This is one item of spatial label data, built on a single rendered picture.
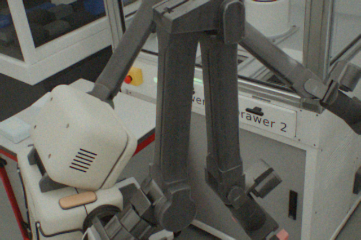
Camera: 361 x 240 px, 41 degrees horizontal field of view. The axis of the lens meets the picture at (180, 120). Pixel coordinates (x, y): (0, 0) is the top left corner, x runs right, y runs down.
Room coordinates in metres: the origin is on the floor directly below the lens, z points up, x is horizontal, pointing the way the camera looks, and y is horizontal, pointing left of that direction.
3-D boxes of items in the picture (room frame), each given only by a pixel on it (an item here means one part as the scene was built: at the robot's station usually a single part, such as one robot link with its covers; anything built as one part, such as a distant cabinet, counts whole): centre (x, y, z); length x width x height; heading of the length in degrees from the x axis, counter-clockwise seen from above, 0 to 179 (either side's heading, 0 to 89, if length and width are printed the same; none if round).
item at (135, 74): (1.95, 0.19, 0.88); 0.07 x 0.05 x 0.07; 48
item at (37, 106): (1.93, 0.59, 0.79); 0.13 x 0.09 x 0.05; 153
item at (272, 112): (1.54, -0.30, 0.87); 0.29 x 0.02 x 0.11; 48
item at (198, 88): (1.75, -0.06, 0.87); 0.29 x 0.02 x 0.11; 48
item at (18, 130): (1.76, 0.70, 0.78); 0.15 x 0.10 x 0.04; 44
